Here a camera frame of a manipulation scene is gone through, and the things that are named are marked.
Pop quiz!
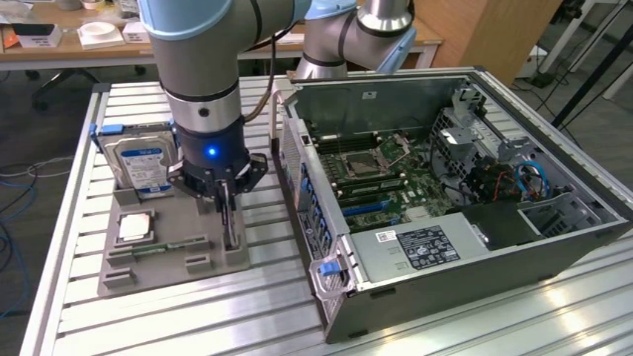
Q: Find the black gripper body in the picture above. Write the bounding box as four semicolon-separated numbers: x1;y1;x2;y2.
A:
172;114;255;187

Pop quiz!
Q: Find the graphics card with metal bracket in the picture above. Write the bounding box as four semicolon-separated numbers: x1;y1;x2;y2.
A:
218;181;240;251

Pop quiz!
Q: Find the hard disk in blue carrier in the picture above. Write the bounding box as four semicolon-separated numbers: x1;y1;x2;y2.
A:
88;117;183;203

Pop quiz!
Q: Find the grey plastic parts rack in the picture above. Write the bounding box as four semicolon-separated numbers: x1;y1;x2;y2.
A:
98;144;252;297

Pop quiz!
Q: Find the silver CPU chip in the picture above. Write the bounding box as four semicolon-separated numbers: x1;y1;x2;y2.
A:
116;213;156;242

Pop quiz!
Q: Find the green loose RAM stick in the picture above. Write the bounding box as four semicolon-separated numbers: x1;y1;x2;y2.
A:
128;239;207;257

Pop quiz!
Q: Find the CPU socket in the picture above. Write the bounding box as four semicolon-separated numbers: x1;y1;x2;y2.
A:
344;150;386;179

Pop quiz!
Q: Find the black expansion slot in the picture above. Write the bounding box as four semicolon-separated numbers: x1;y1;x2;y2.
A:
340;195;390;207

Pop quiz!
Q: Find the installed dark RAM stick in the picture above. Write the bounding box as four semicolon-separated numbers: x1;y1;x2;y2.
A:
340;179;406;197

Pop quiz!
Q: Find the blue expansion slot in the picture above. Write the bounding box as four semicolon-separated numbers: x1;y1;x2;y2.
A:
340;202;394;219

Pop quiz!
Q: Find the metal socket cover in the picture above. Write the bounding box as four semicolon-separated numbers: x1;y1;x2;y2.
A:
375;133;412;164

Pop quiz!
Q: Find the blue case latch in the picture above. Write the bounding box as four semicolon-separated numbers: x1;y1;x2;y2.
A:
316;261;346;277

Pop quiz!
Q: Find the white paper stack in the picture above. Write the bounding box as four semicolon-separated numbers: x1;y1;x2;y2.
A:
270;22;307;46

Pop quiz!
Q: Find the green motherboard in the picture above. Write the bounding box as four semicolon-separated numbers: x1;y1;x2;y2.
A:
306;122;462;234

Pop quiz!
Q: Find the small white box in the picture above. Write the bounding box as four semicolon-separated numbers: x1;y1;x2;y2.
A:
122;20;151;45

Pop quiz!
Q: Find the grey power supply unit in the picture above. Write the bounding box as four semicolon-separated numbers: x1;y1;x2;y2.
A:
346;213;491;294

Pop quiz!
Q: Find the black office chair base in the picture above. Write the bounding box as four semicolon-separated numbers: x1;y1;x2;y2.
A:
24;65;148;112

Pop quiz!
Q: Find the white square holder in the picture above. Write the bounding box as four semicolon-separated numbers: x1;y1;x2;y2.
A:
78;21;126;51

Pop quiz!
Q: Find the wooden desk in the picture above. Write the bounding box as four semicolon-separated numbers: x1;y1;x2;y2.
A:
0;0;444;81

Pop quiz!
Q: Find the clear plastic packet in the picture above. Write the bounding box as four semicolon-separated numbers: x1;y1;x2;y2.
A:
102;0;143;22

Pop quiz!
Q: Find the perforated metal disk bay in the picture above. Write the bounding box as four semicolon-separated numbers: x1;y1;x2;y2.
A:
430;107;536;208

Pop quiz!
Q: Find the white box with black lid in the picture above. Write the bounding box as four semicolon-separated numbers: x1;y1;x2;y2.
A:
10;22;64;49

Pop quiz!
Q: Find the orange box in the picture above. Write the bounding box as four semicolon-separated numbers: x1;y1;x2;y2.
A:
0;24;19;53

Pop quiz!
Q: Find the open dark grey PC case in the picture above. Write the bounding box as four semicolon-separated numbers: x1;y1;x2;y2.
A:
268;65;633;344

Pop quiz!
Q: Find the wooden cabinet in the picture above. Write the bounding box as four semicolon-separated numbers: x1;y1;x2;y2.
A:
430;0;566;86

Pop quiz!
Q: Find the open metal drive cage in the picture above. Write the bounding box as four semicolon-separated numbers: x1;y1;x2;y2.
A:
516;192;603;238

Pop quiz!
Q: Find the black stand pole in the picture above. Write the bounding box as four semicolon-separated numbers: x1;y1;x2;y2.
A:
551;0;633;129

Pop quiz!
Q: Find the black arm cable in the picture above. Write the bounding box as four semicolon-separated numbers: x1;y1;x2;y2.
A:
242;22;298;123

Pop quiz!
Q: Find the white floor cable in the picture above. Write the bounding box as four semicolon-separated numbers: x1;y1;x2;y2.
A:
0;155;75;179

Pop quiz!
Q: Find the blue floor cable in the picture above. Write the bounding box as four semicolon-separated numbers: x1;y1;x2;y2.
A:
0;181;39;320

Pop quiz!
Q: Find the black wire bundle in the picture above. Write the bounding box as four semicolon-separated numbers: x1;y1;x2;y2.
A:
467;157;502;203

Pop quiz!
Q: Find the red wire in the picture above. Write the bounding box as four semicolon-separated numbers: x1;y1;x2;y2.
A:
494;166;519;201

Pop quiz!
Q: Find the blue wire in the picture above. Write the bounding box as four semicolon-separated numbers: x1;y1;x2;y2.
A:
514;157;554;203

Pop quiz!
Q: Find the white desk frame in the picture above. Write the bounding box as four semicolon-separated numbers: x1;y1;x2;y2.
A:
514;0;633;101

